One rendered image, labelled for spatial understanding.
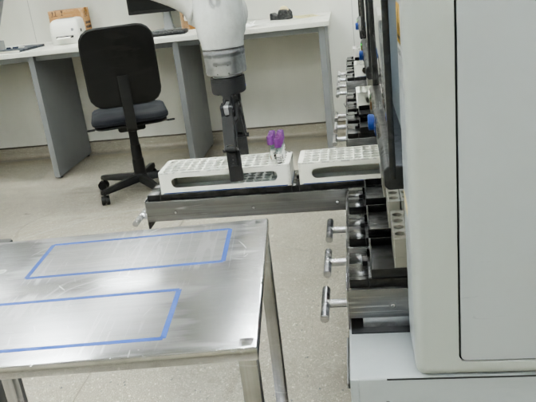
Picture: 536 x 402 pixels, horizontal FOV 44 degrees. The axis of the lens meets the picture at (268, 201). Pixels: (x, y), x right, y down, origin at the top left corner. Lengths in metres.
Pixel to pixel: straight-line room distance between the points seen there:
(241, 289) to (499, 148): 0.43
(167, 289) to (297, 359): 1.31
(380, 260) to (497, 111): 0.36
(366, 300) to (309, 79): 4.05
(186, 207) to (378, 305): 0.61
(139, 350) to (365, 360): 0.32
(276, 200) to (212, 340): 0.61
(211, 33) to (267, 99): 3.67
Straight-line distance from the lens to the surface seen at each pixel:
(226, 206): 1.46
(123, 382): 2.37
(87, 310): 1.03
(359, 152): 1.47
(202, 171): 1.46
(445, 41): 0.77
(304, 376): 2.22
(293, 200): 1.43
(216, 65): 1.41
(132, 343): 0.92
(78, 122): 5.28
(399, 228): 1.03
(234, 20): 1.40
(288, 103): 5.04
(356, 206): 1.29
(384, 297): 1.01
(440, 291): 0.87
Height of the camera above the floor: 1.28
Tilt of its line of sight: 20 degrees down
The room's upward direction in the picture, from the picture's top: 7 degrees counter-clockwise
